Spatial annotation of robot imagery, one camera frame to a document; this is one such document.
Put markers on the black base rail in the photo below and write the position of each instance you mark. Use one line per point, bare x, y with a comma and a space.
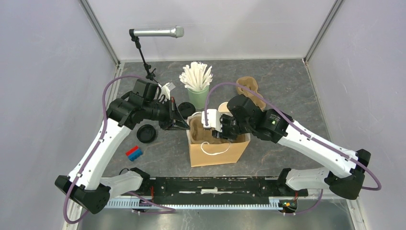
234, 190

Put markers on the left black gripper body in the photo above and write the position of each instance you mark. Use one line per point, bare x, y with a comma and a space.
165, 113

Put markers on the stack of white paper cups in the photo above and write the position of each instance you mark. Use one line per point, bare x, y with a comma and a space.
223, 108

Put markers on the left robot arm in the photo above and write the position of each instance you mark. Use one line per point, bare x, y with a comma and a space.
85, 184

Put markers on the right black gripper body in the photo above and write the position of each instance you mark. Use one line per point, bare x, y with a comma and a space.
231, 127

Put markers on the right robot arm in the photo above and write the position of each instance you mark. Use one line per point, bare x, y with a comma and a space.
342, 170

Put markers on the green straw holder cup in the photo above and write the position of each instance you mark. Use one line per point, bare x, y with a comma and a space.
198, 98

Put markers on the brown paper bag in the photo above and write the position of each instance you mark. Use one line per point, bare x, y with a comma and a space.
206, 154

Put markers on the stacked spare black lids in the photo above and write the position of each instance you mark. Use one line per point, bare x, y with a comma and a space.
146, 133

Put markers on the red and blue block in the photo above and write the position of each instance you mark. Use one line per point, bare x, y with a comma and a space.
134, 153

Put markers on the black plastic cup lid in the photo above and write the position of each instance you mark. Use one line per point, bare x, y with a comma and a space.
186, 109

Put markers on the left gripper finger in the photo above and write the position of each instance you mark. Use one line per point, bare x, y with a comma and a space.
175, 126
180, 121

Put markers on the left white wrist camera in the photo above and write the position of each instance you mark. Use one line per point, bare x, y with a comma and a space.
164, 93

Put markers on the white paper straws bundle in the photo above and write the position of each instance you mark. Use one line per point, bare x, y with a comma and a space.
196, 76

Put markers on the black tripod mic stand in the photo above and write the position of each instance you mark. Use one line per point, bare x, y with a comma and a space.
150, 74

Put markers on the silver microphone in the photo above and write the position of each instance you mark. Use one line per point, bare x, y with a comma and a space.
175, 32

